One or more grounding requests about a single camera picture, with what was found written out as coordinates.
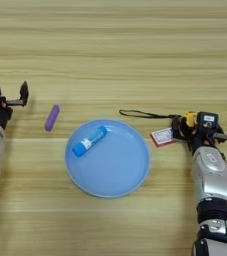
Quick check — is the blue round plate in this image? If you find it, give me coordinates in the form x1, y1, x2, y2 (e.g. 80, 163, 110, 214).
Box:
64, 119, 152, 199

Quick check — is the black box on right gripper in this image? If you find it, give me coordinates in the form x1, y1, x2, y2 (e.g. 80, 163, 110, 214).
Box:
196, 111, 219, 132

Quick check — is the red white card box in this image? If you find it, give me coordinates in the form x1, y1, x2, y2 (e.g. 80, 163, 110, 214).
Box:
150, 127, 178, 148

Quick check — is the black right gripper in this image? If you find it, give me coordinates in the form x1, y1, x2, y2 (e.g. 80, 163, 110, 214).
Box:
171, 115, 227, 155

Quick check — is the blue glue stick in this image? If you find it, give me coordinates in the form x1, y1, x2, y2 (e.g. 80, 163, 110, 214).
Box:
71, 125, 108, 158

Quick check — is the yellow black tape measure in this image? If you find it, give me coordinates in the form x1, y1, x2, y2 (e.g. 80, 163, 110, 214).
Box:
119, 109, 199, 129

